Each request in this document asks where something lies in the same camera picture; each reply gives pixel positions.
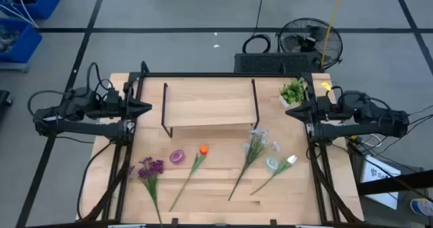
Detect black beam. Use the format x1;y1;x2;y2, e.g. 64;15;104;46
357;169;433;196

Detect white artificial tulip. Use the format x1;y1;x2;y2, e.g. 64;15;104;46
249;154;298;196

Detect purple glass vase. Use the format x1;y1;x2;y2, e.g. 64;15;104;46
168;149;186;164

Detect blue storage bin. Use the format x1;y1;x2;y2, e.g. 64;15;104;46
0;0;62;20
0;18;43;72

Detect yellow hanging cable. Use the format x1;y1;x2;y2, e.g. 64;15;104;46
320;0;348;66

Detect purple artificial flower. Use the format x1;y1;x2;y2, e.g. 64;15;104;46
127;156;166;227

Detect black floor object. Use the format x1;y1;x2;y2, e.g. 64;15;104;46
0;89;14;108

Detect black coiled floor cable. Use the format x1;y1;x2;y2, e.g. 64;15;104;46
242;0;271;54

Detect wooden shelf with black legs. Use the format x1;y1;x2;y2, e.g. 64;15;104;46
161;78;260;138

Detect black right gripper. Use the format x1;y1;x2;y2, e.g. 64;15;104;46
286;95;340;124

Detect orange artificial tulip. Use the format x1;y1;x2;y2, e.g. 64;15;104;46
168;144;210;212

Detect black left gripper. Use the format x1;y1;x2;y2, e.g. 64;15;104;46
100;88;153;120

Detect black metal table frame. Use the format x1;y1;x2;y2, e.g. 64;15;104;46
81;61;365;228

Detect green potted plant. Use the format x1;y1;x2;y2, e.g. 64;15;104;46
279;77;307;109

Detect white blossom spray flower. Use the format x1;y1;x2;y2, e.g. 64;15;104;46
227;126;281;202

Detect white and blue round container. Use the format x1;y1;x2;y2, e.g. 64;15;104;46
410;198;433;217

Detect black perforated box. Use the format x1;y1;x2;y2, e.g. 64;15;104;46
233;52;323;74

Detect black floor fan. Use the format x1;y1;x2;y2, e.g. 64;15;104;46
276;17;344;70

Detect white box with logo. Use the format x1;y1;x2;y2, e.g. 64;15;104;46
360;154;402;210

